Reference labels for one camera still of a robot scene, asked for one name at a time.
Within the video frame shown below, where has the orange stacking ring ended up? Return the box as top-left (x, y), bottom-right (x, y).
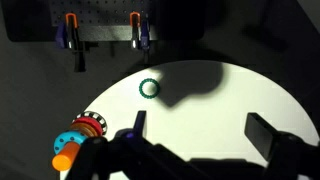
top-left (69, 122), bottom-right (100, 138)

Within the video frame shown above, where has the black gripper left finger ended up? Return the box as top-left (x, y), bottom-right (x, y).
top-left (114, 110), bottom-right (148, 141)

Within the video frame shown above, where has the orange toy stacking post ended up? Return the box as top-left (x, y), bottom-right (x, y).
top-left (51, 141), bottom-right (82, 172)

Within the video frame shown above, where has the small red object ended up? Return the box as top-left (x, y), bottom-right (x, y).
top-left (77, 111), bottom-right (108, 136)

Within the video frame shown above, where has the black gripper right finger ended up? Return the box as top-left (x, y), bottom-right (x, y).
top-left (244, 112), bottom-right (320, 180)

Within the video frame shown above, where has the orange black purple clamp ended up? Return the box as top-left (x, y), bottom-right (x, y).
top-left (128, 11), bottom-right (152, 64)
top-left (55, 12), bottom-right (88, 73)

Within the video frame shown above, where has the red stacking ring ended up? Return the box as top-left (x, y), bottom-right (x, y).
top-left (73, 116), bottom-right (104, 136)

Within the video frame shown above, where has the green beaded ring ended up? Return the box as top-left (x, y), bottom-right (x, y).
top-left (138, 77), bottom-right (161, 100)

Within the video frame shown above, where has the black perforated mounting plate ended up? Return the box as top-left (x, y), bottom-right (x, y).
top-left (6, 0), bottom-right (205, 43)

